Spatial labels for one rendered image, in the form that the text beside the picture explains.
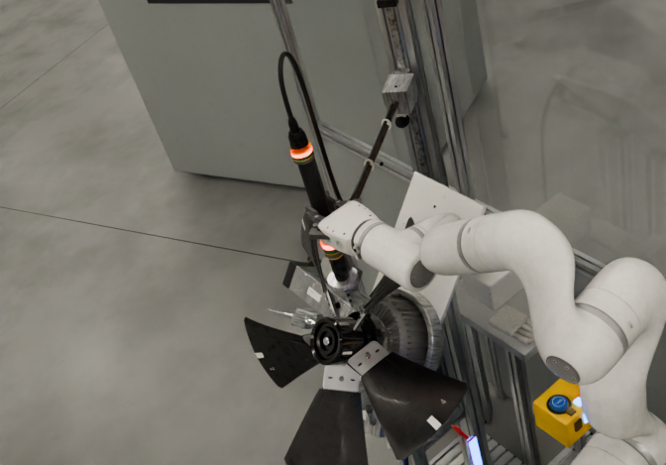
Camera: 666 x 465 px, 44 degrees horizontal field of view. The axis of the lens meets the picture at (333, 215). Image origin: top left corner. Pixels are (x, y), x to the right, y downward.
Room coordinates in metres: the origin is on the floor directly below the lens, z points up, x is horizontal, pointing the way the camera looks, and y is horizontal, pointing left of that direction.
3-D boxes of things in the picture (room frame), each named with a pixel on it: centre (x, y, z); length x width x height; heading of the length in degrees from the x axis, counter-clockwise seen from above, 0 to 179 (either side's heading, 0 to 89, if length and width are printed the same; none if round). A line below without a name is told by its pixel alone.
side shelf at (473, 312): (1.75, -0.42, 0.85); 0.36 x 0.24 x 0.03; 27
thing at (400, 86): (1.95, -0.27, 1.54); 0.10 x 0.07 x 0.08; 152
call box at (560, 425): (1.21, -0.41, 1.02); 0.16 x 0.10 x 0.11; 117
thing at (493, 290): (1.83, -0.41, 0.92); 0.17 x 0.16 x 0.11; 117
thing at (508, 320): (1.64, -0.41, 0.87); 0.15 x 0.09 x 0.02; 31
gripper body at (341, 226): (1.30, -0.03, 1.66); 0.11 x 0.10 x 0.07; 27
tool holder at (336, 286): (1.40, 0.02, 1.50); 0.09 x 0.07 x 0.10; 152
